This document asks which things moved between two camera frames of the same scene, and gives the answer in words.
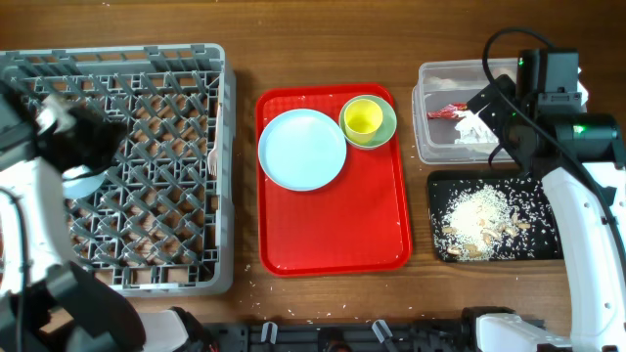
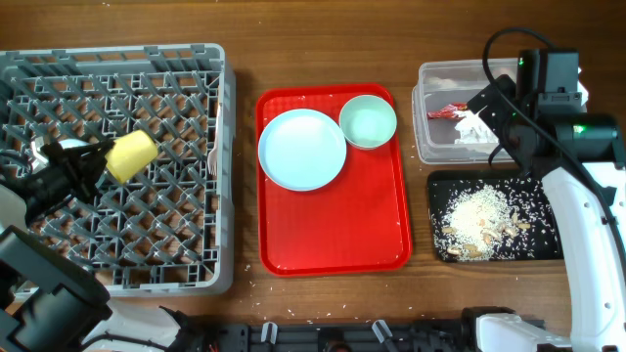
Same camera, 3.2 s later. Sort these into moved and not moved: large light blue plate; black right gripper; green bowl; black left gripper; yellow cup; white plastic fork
Moved: black left gripper; yellow cup
Not moved: large light blue plate; white plastic fork; black right gripper; green bowl
